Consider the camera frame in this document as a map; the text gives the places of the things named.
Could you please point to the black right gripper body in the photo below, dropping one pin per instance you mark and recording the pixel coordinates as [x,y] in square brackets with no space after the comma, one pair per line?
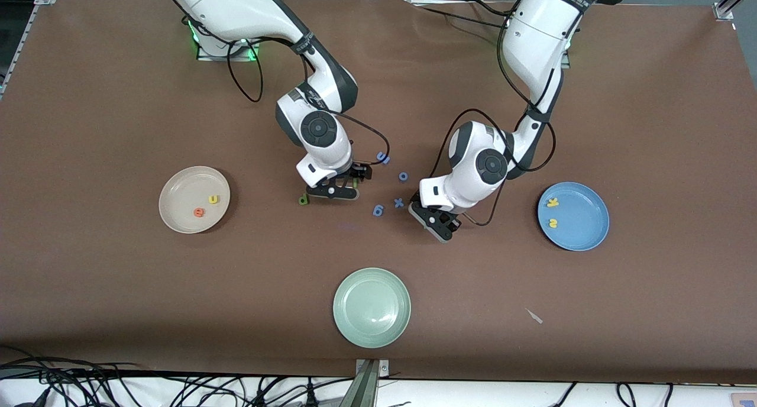
[359,171]

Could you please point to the blue letter g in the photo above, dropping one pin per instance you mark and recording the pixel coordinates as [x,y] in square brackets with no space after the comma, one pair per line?
[378,210]

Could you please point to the green letter p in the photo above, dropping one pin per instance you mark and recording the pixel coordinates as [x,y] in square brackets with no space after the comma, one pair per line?
[303,200]

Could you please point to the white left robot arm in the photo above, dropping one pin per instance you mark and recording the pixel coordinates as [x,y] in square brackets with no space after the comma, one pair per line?
[532,34]

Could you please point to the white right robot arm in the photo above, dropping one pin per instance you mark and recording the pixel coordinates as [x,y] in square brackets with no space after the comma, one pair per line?
[236,7]

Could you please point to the blue letter m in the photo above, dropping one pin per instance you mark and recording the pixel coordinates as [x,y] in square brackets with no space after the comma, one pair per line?
[384,158]

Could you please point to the green plate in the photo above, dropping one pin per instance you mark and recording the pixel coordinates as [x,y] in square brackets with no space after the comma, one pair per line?
[371,307]

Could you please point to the small grey paper scrap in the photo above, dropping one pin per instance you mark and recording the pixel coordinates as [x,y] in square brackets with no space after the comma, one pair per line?
[535,317]

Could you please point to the blue plate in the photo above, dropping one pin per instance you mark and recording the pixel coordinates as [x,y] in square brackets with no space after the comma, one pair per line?
[579,217]

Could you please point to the beige brown plate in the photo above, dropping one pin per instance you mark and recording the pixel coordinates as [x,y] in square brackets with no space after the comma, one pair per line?
[194,200]

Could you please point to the brown table mat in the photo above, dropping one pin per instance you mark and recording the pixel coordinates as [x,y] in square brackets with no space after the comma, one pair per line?
[118,99]

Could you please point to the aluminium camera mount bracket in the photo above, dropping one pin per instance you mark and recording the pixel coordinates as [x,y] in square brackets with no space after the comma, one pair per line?
[366,389]

